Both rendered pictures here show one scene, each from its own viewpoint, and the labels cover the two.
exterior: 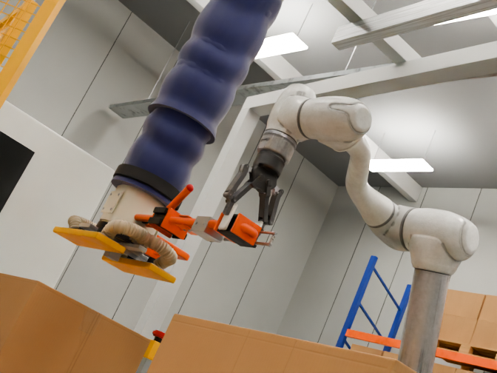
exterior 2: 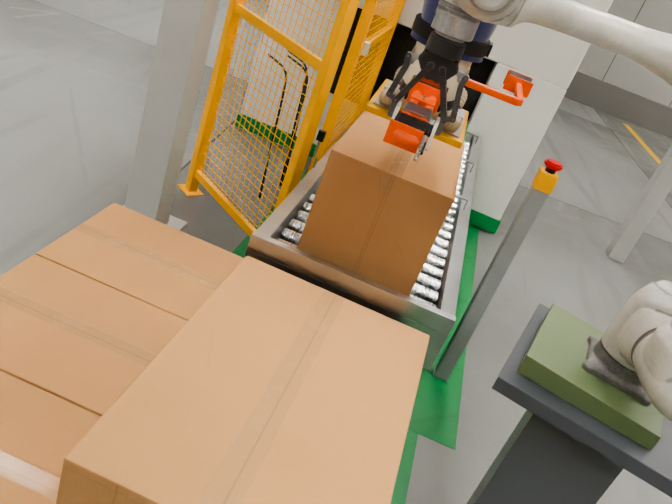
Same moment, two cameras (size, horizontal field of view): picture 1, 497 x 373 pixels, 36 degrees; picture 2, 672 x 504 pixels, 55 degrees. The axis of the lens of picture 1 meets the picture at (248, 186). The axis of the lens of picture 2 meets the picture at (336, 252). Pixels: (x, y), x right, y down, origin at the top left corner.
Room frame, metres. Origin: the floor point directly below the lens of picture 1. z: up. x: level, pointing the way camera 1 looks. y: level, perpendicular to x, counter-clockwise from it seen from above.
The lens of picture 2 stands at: (0.65, -0.74, 1.62)
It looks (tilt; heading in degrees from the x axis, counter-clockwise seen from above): 28 degrees down; 34
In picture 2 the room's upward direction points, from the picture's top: 21 degrees clockwise
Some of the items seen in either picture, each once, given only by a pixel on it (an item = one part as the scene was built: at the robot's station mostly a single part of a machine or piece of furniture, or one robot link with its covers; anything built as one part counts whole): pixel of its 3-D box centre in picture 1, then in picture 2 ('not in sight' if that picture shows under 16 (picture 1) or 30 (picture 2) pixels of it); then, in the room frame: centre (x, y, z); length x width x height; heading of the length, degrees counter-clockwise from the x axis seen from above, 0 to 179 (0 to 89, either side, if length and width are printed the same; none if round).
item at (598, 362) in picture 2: not in sight; (623, 359); (2.35, -0.56, 0.83); 0.22 x 0.18 x 0.06; 18
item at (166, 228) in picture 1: (169, 223); (426, 93); (2.10, 0.16, 1.24); 0.10 x 0.08 x 0.06; 121
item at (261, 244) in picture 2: not in sight; (350, 282); (2.18, 0.20, 0.58); 0.70 x 0.03 x 0.06; 120
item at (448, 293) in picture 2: not in sight; (459, 212); (3.36, 0.51, 0.50); 2.31 x 0.05 x 0.19; 30
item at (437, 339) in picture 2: not in sight; (339, 308); (2.18, 0.20, 0.47); 0.70 x 0.03 x 0.15; 120
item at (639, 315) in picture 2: not in sight; (655, 324); (2.32, -0.58, 0.97); 0.18 x 0.16 x 0.22; 40
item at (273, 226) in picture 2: not in sight; (334, 160); (3.03, 1.08, 0.50); 2.31 x 0.05 x 0.19; 30
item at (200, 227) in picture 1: (208, 229); (415, 117); (1.92, 0.05, 1.23); 0.07 x 0.07 x 0.04; 31
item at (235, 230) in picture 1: (237, 228); (405, 131); (1.80, -0.02, 1.23); 0.08 x 0.07 x 0.05; 31
